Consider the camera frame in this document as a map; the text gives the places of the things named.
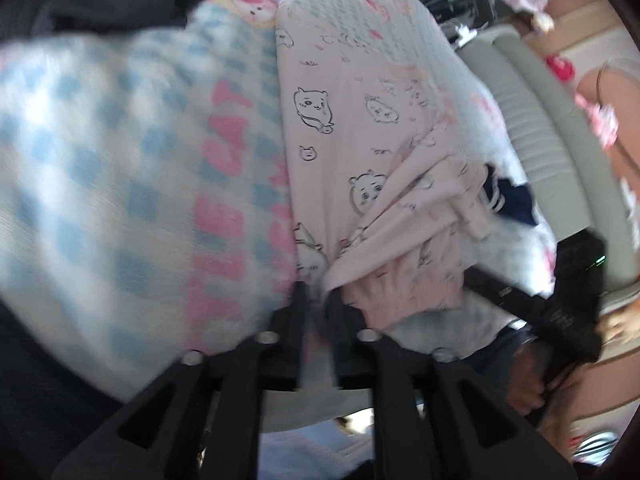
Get pink cartoon print pants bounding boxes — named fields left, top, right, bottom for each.
left=275, top=0, right=501, bottom=331

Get pink white plush toy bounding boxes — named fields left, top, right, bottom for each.
left=575, top=92, right=621, bottom=148

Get person's right jeans leg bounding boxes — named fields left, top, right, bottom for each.
left=470, top=327, right=531, bottom=376

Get grey padded headboard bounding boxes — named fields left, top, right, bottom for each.
left=457, top=27, right=640, bottom=321

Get person's right hand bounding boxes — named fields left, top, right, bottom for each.
left=507, top=342, right=556, bottom=413

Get red plush toy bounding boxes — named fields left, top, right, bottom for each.
left=545, top=55, right=576, bottom=81

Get blue checked cartoon blanket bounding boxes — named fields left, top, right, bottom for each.
left=0, top=0, right=558, bottom=403

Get person's white blue top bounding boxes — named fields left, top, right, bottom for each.
left=260, top=420, right=376, bottom=480

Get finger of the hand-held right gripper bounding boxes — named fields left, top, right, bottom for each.
left=465, top=267, right=543, bottom=323

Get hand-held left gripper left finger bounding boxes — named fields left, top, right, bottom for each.
left=52, top=285, right=307, bottom=480

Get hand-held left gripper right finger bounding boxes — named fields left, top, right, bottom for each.
left=327, top=292, right=571, bottom=480

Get navy white striped garment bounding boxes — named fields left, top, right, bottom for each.
left=482, top=162, right=538, bottom=226

